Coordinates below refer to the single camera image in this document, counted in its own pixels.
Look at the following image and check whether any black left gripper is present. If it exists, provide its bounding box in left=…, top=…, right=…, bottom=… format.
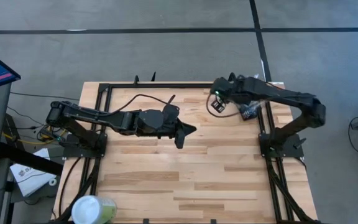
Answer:
left=134, top=104, right=198, bottom=150

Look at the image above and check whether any white green wipes canister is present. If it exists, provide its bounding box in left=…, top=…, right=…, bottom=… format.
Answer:
left=70, top=195, right=117, bottom=224

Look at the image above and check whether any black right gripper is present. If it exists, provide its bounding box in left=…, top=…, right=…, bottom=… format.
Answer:
left=209, top=77, right=246, bottom=114

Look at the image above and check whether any black cart leg beam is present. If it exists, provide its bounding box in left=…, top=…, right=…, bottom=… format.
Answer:
left=0, top=141, right=64, bottom=177

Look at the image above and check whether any white paper box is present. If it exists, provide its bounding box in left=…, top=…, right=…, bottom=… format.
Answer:
left=9, top=147, right=58, bottom=198

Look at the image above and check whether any yellow cable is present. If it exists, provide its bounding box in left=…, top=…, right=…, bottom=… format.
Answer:
left=2, top=126, right=67, bottom=146

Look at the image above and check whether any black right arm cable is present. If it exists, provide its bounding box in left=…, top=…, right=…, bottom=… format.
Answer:
left=205, top=93, right=241, bottom=119

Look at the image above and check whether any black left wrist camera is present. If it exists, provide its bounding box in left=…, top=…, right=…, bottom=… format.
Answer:
left=162, top=103, right=180, bottom=118

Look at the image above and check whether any black power cable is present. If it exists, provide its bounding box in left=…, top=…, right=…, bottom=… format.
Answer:
left=57, top=156, right=83, bottom=218

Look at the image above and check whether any thin black floor cable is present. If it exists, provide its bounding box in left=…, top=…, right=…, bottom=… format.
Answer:
left=9, top=91, right=81, bottom=102

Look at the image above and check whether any black aluminium table frame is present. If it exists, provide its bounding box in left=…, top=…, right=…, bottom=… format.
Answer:
left=54, top=81, right=319, bottom=224

